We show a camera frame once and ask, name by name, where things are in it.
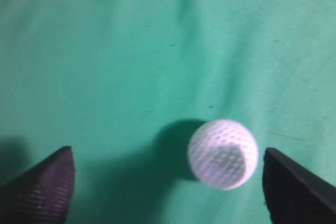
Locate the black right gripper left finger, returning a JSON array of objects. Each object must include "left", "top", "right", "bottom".
[{"left": 1, "top": 146, "right": 76, "bottom": 223}]

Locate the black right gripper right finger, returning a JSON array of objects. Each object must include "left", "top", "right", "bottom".
[{"left": 263, "top": 147, "right": 335, "bottom": 224}]

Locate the white dimpled golf ball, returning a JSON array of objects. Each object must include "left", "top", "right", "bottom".
[{"left": 187, "top": 119, "right": 259, "bottom": 190}]

